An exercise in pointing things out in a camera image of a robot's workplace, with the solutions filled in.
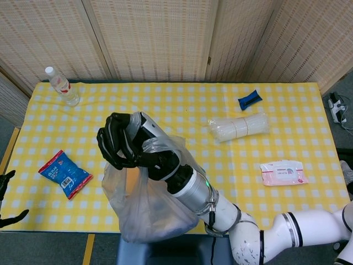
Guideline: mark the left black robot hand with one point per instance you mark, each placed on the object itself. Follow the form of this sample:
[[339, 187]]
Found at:
[[5, 179]]

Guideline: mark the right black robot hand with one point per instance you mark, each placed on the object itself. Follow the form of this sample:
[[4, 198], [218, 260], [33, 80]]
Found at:
[[115, 138]]

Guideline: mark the transparent plastic bag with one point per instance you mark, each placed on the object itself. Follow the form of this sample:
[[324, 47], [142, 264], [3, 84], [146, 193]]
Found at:
[[143, 209]]

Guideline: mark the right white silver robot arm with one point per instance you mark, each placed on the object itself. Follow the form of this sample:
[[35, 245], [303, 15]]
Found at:
[[289, 229]]

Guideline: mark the dark robot base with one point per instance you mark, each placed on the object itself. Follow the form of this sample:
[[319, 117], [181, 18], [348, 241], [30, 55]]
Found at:
[[171, 252]]

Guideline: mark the blue red-edged snack packet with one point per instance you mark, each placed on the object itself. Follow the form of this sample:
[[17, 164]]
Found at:
[[64, 174]]

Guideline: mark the clear plastic water bottle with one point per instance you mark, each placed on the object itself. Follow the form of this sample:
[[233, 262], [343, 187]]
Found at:
[[64, 89]]

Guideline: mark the yellow white checked tablecloth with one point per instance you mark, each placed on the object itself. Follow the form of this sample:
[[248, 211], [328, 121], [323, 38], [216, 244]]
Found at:
[[179, 96]]

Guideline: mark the woven bamboo folding screen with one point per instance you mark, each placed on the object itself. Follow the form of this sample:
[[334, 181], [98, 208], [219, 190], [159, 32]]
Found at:
[[151, 41]]

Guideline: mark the bundle of white straws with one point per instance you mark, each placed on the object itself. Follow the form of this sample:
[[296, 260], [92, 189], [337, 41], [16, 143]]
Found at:
[[240, 125]]

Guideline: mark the small blue black pouch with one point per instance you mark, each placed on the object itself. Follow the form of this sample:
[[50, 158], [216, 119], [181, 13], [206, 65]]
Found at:
[[249, 100]]

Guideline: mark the pink white wet wipes pack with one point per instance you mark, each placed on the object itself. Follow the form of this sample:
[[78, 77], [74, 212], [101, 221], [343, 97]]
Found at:
[[284, 172]]

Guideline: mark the white power strip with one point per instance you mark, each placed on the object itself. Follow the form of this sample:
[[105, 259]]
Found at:
[[335, 107]]

